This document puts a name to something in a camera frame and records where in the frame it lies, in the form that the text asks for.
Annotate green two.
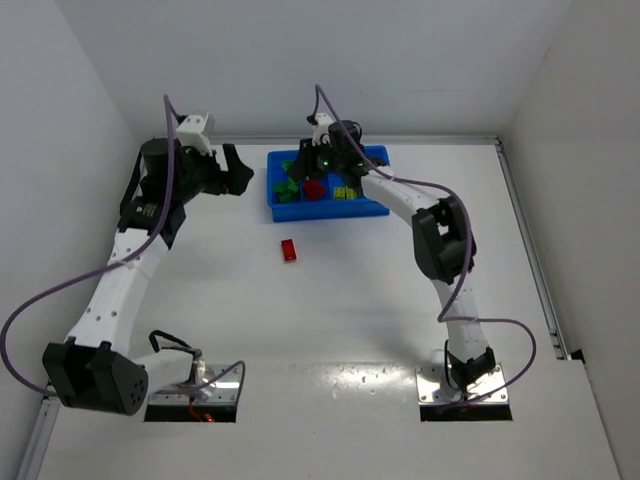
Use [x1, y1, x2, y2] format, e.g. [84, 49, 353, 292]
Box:
[273, 180, 299, 195]

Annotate red lego brick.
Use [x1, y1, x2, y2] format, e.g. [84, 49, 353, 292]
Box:
[303, 181, 326, 202]

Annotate green lego plate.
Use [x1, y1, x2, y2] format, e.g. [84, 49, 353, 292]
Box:
[278, 192, 297, 204]

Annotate small lime lego brick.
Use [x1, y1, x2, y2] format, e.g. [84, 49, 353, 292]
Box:
[333, 187, 346, 200]

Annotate lime two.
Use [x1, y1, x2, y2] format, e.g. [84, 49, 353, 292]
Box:
[344, 187, 360, 200]

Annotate red two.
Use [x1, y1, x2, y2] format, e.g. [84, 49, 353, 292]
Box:
[281, 239, 297, 262]

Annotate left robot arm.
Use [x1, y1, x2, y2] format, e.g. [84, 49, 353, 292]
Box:
[42, 138, 254, 416]

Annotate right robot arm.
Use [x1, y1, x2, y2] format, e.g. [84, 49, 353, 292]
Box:
[287, 113, 496, 399]

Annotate blue plastic sorting bin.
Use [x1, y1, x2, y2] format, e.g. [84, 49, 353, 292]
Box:
[266, 150, 390, 223]

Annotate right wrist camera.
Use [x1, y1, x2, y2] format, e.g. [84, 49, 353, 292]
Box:
[306, 112, 334, 146]

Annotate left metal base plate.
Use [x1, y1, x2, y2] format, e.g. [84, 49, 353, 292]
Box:
[148, 364, 243, 407]

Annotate metal base plate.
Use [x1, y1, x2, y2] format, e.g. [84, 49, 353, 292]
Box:
[148, 364, 243, 407]
[415, 364, 509, 406]

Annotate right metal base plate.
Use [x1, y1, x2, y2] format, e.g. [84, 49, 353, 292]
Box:
[415, 364, 509, 406]

